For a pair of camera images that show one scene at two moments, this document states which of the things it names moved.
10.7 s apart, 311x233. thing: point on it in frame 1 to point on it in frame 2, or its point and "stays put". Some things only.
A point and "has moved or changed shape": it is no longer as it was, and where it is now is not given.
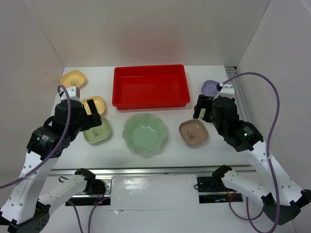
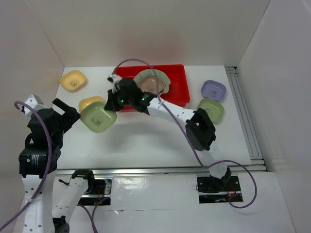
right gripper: x=204 y=102 to x=112 y=104
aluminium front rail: x=148 y=171 stays put
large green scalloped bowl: x=144 y=133 to x=164 y=77
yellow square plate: x=74 y=78 stays put
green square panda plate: x=98 y=133 has moved or changed shape
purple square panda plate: x=209 y=88 stays put
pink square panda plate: x=193 y=131 has moved or changed shape
